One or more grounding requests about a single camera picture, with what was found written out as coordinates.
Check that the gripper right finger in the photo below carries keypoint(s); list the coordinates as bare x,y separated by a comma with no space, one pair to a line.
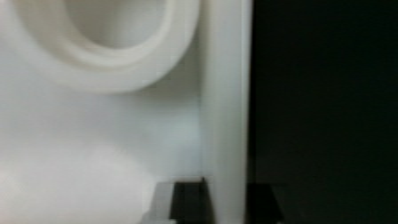
263,210

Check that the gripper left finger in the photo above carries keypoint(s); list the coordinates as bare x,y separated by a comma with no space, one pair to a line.
179,204

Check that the white square tabletop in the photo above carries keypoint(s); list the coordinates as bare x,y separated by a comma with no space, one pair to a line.
122,107

